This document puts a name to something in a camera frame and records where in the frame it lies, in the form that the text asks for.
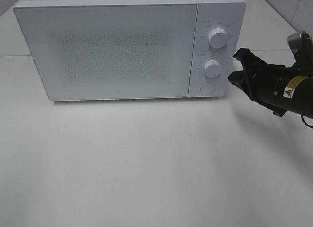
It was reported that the white microwave knob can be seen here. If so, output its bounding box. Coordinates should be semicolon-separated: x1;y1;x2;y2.
203;60;222;78
208;26;228;49

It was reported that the round white door button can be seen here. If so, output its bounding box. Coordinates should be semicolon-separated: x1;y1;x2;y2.
200;82;215;95

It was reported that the white microwave oven body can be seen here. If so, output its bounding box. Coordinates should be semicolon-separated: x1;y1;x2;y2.
14;0;246;100

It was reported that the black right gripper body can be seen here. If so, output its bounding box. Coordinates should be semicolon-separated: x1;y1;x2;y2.
244;62;293;117

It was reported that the white microwave door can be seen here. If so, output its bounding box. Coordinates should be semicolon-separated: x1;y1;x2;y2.
14;4;197;101

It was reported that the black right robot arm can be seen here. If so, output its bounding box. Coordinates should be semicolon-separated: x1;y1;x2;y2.
228;48;313;118

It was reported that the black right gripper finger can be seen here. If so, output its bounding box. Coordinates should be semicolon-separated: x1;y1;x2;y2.
227;70;254;101
233;48;268;73

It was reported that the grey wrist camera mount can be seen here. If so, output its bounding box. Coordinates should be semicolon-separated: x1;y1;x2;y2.
287;31;313;67

